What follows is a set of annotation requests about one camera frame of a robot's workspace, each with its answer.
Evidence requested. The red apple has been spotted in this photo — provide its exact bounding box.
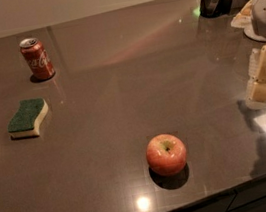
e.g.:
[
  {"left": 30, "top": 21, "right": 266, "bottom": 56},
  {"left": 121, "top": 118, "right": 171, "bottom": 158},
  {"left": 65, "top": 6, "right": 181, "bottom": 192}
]
[{"left": 146, "top": 134, "right": 187, "bottom": 177}]

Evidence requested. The red cola can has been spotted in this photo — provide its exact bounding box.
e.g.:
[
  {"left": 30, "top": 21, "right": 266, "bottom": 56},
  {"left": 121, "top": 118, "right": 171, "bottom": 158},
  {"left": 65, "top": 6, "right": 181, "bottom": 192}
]
[{"left": 19, "top": 37, "right": 55, "bottom": 81}]

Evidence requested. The green and yellow sponge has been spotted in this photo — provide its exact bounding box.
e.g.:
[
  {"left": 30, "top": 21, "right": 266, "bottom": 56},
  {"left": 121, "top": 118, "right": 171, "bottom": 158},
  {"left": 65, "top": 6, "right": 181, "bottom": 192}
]
[{"left": 7, "top": 98, "right": 49, "bottom": 139}]

